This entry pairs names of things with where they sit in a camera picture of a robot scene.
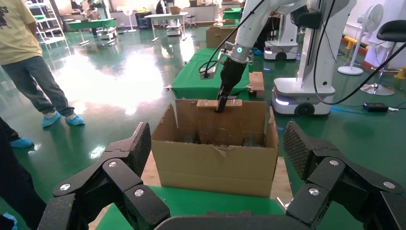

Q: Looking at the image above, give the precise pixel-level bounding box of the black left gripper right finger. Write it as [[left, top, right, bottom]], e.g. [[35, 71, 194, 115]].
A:
[[282, 120, 406, 230]]

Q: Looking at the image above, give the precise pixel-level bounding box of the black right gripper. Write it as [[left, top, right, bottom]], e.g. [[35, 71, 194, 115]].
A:
[[215, 58, 248, 114]]

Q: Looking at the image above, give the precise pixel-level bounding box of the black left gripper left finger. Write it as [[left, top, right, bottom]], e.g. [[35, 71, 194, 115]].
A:
[[37, 122, 171, 230]]

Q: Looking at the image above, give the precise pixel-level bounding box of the long taped cardboard box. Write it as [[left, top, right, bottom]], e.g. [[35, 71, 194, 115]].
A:
[[196, 99, 245, 147]]

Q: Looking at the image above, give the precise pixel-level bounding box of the open brown cardboard carton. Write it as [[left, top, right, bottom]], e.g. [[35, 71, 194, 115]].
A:
[[151, 99, 280, 199]]

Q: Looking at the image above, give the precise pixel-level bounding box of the closed cardboard box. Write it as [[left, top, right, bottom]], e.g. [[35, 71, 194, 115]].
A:
[[205, 26, 238, 49]]

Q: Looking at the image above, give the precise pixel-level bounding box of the green table cloth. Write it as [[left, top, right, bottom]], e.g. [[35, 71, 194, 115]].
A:
[[95, 185, 286, 230], [171, 47, 255, 101]]

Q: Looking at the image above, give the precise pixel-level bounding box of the black power adapter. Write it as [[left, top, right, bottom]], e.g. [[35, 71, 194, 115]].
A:
[[362, 102, 400, 114]]

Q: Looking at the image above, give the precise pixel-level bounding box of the white wheeled robot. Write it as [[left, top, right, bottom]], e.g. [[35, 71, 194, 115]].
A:
[[263, 14, 300, 62]]

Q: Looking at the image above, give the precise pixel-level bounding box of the white robot torso and base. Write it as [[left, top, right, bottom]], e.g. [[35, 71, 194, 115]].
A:
[[272, 0, 358, 117]]

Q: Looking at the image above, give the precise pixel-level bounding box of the person in black trousers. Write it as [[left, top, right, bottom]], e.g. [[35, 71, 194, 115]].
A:
[[0, 141, 47, 230], [0, 116, 35, 149]]

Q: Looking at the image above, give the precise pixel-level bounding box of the white work table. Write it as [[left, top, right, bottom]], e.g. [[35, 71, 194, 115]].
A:
[[144, 12, 190, 42]]

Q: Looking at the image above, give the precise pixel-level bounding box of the green covered table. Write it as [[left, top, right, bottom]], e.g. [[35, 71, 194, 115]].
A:
[[67, 18, 118, 46]]

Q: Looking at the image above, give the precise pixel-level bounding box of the white standing fan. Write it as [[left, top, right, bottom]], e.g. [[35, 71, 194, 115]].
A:
[[337, 3, 385, 76]]

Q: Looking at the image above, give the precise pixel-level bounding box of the black swivel chair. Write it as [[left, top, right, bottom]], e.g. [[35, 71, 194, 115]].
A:
[[360, 19, 406, 97]]

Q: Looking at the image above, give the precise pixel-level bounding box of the person in yellow shirt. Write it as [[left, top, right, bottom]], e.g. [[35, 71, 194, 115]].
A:
[[0, 0, 86, 129]]

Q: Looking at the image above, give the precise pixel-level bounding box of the white metal shelf rack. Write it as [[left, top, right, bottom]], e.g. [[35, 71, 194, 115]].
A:
[[27, 0, 66, 46]]

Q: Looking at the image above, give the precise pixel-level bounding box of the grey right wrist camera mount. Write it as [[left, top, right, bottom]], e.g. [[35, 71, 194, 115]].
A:
[[199, 41, 236, 81]]

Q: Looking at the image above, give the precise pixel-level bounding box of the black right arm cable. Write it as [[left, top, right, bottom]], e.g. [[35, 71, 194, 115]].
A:
[[198, 0, 266, 79]]

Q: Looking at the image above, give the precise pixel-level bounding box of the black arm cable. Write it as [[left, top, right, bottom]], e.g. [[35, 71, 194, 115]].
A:
[[198, 0, 266, 79], [313, 0, 406, 106]]

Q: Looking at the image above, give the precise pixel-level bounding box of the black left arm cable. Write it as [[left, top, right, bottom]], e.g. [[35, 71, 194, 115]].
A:
[[313, 0, 406, 106]]

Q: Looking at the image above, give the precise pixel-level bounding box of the small white pedestal fan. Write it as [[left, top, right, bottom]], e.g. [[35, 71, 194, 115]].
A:
[[122, 6, 138, 34]]

